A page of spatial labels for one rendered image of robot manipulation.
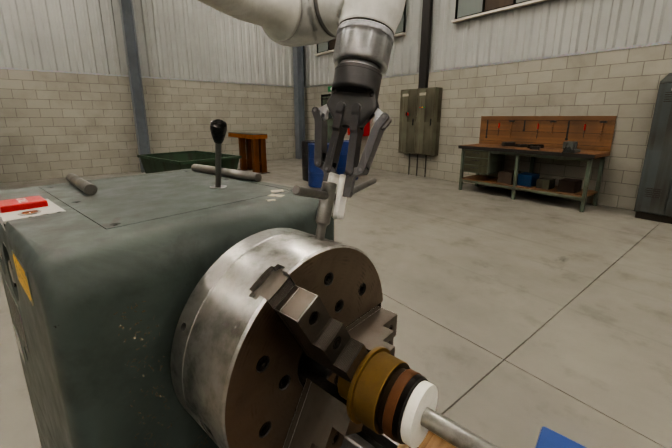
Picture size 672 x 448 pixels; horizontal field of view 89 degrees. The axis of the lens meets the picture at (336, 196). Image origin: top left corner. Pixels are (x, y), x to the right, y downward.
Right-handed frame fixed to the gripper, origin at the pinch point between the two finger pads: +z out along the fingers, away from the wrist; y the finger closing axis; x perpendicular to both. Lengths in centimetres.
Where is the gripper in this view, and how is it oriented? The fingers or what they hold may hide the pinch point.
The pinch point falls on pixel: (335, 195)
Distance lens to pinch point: 54.3
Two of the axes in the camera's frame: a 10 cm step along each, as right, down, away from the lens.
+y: -9.1, -1.7, 3.7
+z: -1.8, 9.8, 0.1
